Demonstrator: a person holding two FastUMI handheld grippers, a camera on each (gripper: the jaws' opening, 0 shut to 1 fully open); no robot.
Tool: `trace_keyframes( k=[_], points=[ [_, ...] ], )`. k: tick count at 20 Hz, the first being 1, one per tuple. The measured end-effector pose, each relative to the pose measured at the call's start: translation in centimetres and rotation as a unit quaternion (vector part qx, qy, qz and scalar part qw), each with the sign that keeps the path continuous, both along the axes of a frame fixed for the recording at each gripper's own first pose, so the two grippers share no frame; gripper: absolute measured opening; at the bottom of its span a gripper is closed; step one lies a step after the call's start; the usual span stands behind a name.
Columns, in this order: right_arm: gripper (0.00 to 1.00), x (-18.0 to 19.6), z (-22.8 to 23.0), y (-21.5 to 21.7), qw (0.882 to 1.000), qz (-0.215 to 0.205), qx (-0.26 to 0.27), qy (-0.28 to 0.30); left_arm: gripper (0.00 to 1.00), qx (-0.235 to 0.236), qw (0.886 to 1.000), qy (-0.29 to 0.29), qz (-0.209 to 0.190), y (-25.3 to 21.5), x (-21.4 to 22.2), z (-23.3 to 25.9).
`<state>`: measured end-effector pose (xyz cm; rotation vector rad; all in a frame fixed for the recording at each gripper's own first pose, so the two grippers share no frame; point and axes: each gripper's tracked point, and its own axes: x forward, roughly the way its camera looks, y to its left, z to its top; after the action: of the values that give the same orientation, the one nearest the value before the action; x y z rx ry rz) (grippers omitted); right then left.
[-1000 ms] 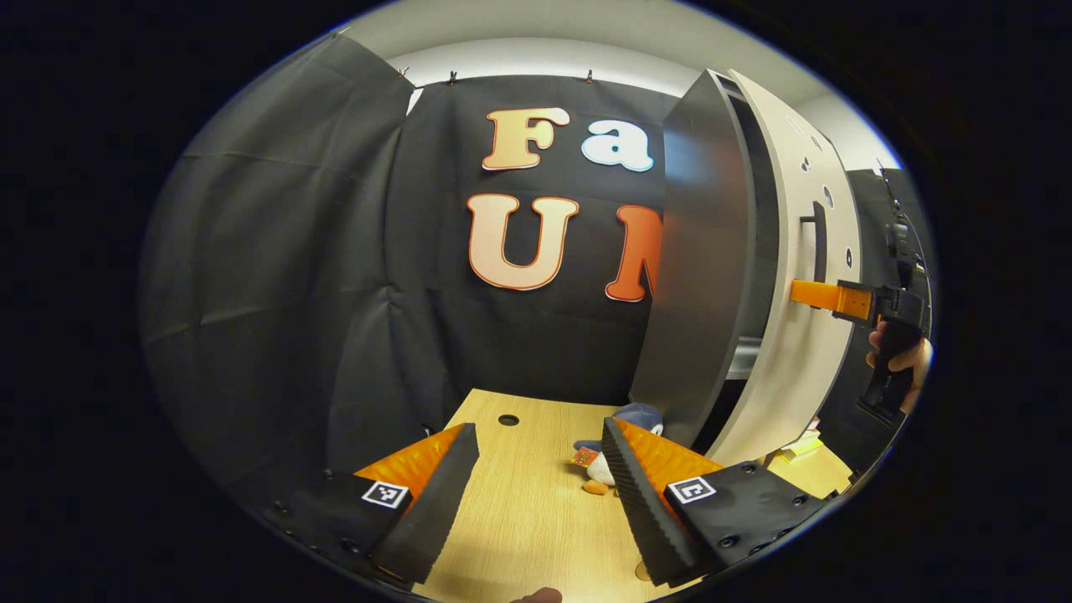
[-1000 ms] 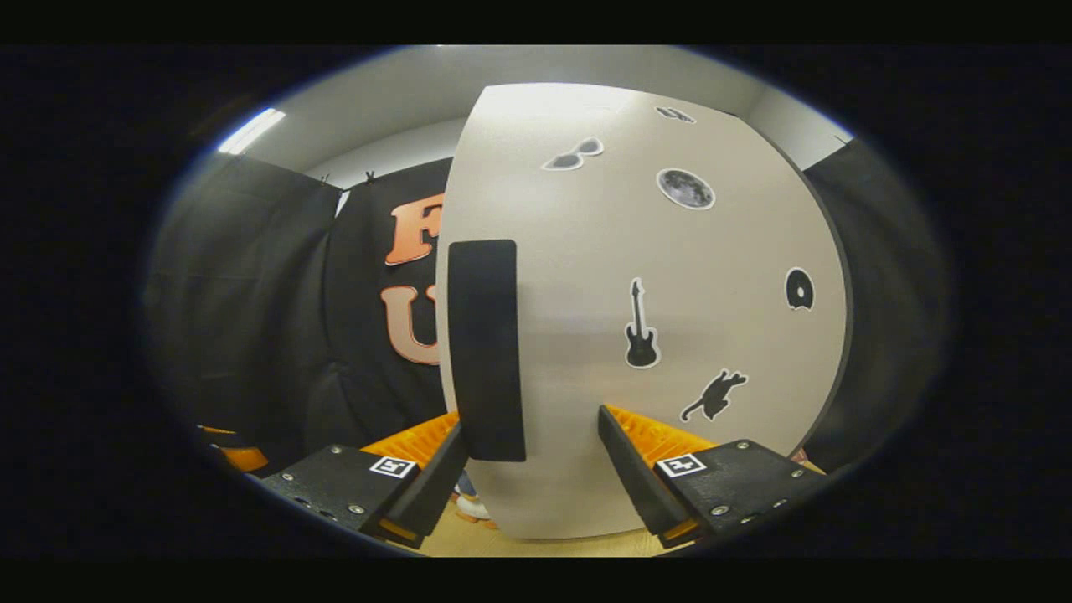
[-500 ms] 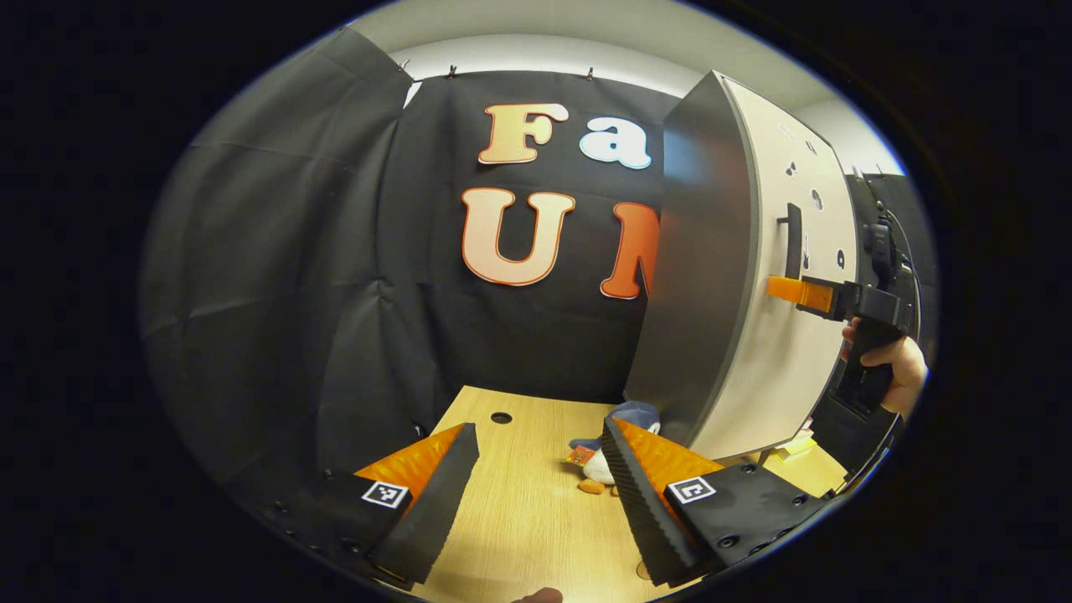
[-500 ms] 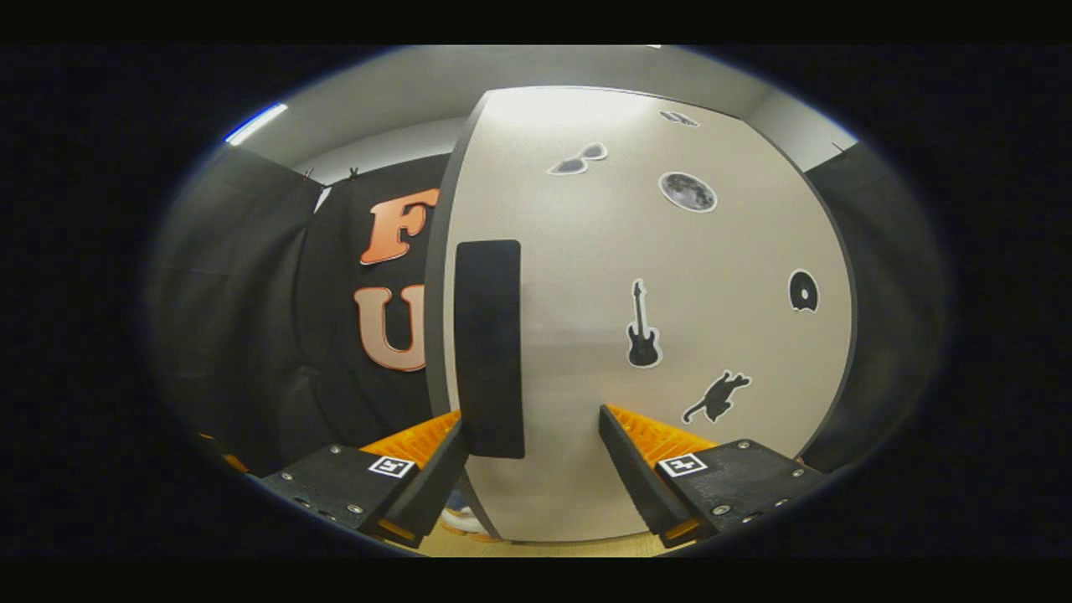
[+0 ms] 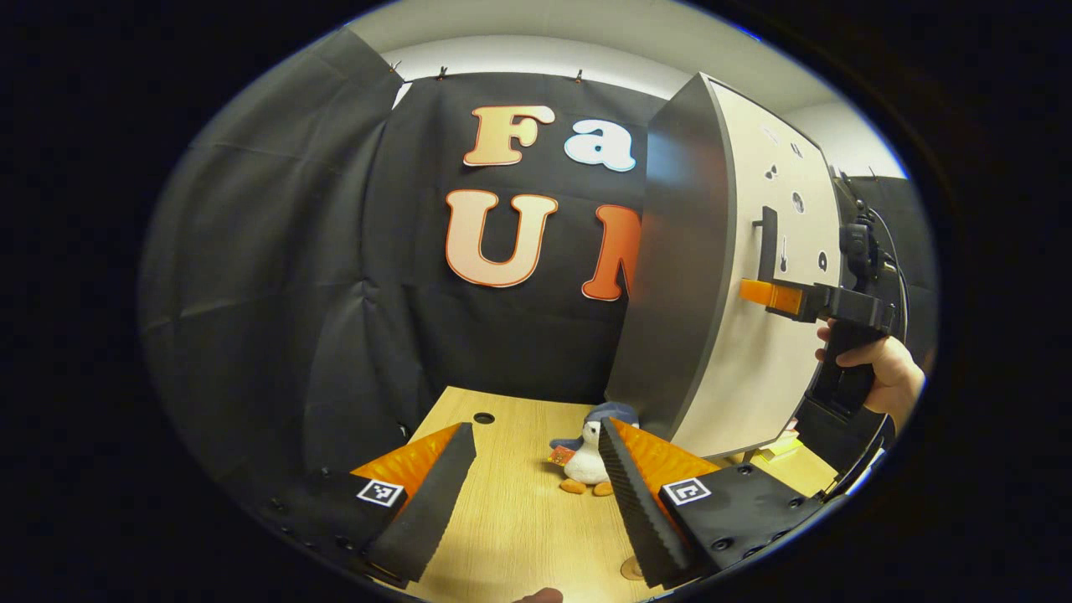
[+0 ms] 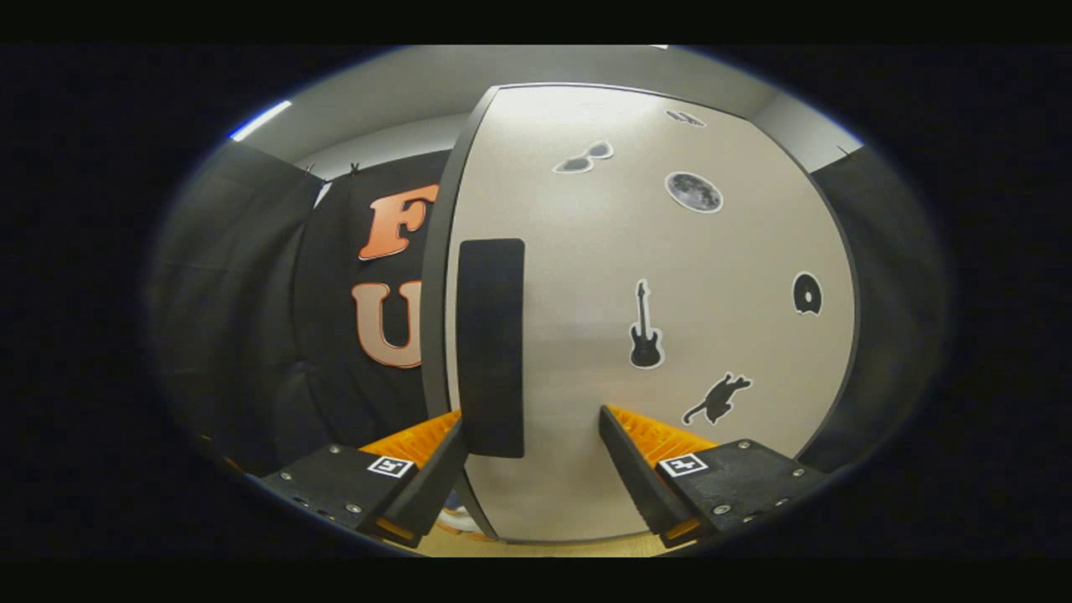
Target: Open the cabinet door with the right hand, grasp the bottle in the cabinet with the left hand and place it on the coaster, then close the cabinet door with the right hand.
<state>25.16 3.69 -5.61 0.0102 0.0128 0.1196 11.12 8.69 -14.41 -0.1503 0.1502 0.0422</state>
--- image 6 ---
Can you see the penguin plush toy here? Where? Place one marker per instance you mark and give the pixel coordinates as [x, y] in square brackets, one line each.
[456, 519]

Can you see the grey cabinet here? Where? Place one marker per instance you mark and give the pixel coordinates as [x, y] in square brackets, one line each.
[435, 293]

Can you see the black backdrop cloth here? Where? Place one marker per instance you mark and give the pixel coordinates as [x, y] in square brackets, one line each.
[234, 318]

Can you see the beige cabinet door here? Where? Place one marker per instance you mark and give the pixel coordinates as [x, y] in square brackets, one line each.
[670, 251]

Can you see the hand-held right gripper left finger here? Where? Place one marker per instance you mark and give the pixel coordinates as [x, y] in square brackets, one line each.
[427, 502]

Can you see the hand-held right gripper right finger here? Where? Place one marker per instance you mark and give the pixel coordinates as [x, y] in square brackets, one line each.
[632, 486]

